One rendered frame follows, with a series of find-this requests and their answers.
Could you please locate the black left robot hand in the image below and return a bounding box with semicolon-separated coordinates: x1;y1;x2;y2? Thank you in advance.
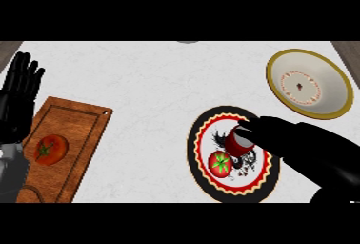
0;51;46;146

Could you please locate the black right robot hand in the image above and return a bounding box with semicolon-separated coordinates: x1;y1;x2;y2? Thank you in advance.
236;115;360;204

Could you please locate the red can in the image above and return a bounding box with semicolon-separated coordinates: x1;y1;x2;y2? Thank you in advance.
225;124;257;158

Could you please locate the black-rimmed patterned plate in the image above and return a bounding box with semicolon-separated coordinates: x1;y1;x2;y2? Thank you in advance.
186;105;282;204

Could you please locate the yellow-rimmed white bowl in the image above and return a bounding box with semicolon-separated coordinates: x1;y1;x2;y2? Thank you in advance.
266;48;354;121

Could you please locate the orange-red tomato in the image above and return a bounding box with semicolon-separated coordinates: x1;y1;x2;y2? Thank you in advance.
33;133;71;167

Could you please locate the brown wooden cutting board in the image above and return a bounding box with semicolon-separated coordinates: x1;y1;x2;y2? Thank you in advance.
15;95;114;204

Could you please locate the red tomato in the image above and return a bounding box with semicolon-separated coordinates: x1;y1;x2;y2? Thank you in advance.
207;150;235;179

